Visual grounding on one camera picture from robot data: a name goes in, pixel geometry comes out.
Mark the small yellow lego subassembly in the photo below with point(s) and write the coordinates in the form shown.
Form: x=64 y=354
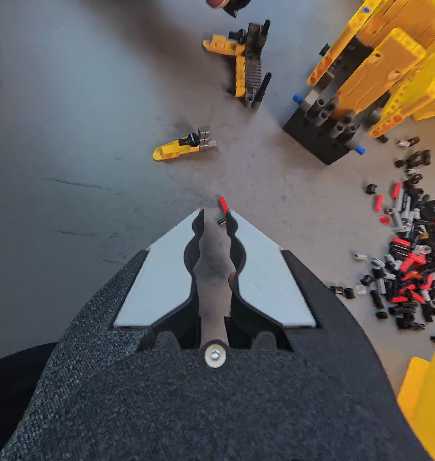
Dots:
x=170 y=150

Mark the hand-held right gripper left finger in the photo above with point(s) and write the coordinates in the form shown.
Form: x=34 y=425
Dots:
x=160 y=288

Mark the red lego pin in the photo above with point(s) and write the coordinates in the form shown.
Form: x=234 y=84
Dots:
x=222 y=204

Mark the yellow lego subassembly with rack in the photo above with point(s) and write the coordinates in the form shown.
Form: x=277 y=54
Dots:
x=240 y=68

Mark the yellow bin with small parts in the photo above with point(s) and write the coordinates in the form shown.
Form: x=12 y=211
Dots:
x=430 y=410

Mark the black textured pad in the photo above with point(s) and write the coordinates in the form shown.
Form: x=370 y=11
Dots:
x=5 y=403

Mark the yellow black lego model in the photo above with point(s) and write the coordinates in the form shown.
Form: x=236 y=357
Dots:
x=390 y=65

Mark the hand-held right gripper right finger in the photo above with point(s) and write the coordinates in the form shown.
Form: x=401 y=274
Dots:
x=271 y=288

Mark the pile of small lego pins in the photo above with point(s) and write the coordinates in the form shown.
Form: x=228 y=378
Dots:
x=412 y=263

